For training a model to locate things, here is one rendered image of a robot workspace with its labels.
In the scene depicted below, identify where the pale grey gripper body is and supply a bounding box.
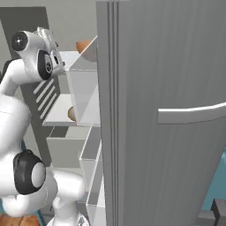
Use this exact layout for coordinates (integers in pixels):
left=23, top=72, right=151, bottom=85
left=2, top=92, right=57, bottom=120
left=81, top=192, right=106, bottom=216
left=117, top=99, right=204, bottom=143
left=35, top=26, right=61, bottom=55

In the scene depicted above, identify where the grey fridge cabinet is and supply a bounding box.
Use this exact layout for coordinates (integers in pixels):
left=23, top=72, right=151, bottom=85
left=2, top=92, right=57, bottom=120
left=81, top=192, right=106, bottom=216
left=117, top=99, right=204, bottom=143
left=0, top=6, right=102, bottom=226

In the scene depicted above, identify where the white fridge shelf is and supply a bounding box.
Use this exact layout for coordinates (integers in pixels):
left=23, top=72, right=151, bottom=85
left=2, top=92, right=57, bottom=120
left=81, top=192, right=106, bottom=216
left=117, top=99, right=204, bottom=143
left=56, top=50, right=81, bottom=72
left=41, top=93, right=78, bottom=128

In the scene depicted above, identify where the white fridge drawer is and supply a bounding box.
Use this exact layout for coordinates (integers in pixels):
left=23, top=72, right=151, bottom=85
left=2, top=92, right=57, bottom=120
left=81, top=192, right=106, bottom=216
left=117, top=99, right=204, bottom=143
left=46, top=136, right=90, bottom=170

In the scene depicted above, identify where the grey fridge door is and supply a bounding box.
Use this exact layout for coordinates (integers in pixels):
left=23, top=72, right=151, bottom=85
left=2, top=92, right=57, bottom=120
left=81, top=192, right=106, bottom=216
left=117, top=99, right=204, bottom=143
left=95, top=0, right=226, bottom=226

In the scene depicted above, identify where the orange-brown round food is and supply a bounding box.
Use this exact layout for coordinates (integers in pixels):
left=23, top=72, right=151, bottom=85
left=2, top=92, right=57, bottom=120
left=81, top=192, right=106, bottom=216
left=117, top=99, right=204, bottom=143
left=75, top=40, right=93, bottom=55

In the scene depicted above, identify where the tan round food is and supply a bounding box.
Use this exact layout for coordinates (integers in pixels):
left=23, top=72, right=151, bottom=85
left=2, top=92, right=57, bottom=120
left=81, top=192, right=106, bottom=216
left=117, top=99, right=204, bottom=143
left=67, top=106, right=78, bottom=122

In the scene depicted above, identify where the dark grey block fixture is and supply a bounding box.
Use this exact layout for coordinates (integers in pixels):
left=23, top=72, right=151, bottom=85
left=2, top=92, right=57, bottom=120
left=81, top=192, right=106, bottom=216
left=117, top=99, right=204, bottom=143
left=196, top=198, right=226, bottom=226

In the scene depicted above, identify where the pale grey fridge door handle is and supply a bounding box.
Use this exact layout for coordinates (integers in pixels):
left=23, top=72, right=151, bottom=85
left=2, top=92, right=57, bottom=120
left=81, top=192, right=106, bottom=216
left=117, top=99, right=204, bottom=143
left=156, top=102, right=226, bottom=125

